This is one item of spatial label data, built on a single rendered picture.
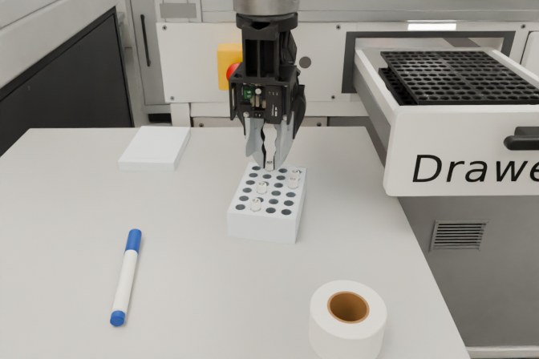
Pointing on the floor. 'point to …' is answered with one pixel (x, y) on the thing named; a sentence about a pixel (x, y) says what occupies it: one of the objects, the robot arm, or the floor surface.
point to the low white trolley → (200, 251)
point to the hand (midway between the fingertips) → (269, 157)
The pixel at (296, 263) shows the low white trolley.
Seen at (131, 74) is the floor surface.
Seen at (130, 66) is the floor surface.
